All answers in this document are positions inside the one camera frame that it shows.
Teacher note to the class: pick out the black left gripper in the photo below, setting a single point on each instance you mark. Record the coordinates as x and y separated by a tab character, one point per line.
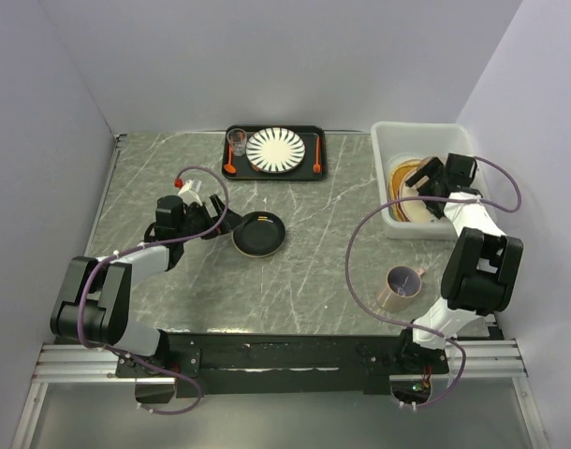
229	221

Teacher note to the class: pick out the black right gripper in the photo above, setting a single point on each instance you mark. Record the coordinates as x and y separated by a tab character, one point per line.
432	169

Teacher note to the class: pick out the orange woven pattern plate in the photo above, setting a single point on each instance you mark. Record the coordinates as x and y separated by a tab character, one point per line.
396	181

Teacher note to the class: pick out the black glossy bowl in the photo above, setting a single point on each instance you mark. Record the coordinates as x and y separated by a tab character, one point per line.
260	228

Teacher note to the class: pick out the blue grey plate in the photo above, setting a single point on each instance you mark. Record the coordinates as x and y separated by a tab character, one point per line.
414	211

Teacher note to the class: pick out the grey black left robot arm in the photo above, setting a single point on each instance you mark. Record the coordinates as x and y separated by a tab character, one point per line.
93	304

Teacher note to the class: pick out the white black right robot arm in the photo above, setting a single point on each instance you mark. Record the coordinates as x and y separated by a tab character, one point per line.
481	272

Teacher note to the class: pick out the white plastic bin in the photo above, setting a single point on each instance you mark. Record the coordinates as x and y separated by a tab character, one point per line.
438	140

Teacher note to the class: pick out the orange spoon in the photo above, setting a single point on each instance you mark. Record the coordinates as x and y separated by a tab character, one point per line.
229	168

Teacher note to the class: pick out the beige rimmed bottom bowl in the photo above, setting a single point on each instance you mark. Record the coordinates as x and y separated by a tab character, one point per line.
257	252

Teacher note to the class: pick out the clear drinking glass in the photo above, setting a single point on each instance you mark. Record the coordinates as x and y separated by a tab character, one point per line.
237	141

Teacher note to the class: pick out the striped white blue plate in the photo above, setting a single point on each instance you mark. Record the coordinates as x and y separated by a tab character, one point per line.
275	150

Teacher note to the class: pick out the orange fork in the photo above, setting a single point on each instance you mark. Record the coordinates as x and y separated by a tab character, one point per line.
317	168

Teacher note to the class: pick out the pink beige mug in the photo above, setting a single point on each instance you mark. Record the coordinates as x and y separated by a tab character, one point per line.
402	285

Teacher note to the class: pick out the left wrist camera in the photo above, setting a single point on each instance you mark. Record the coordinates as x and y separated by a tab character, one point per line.
188	191

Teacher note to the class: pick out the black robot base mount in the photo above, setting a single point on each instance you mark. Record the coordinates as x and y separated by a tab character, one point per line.
222	363

